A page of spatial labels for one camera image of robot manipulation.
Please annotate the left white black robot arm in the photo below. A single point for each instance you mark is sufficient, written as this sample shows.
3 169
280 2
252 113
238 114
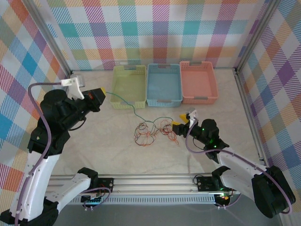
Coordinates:
35 183

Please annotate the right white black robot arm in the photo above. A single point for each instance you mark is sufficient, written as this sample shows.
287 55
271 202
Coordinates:
237 164

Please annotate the pink plastic basket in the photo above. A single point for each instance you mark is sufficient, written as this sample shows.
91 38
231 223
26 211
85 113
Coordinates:
200 100

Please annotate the blue plastic basket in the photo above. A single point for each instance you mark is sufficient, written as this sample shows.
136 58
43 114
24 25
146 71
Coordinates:
164 103

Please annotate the green plastic basket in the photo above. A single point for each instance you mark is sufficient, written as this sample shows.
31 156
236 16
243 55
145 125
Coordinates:
128 105

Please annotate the aluminium side floor rail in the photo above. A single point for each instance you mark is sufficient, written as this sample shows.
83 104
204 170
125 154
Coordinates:
247 106

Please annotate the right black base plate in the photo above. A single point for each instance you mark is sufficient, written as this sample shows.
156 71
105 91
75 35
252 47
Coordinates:
204 183

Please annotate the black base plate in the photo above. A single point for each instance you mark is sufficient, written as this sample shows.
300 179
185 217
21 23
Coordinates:
107 183
204 183

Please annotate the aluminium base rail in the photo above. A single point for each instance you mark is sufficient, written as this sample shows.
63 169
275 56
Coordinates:
152 182

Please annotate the aluminium frame post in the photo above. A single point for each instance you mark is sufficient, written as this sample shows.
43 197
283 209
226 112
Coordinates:
52 35
256 35

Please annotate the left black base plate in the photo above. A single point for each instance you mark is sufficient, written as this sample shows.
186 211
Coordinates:
107 183

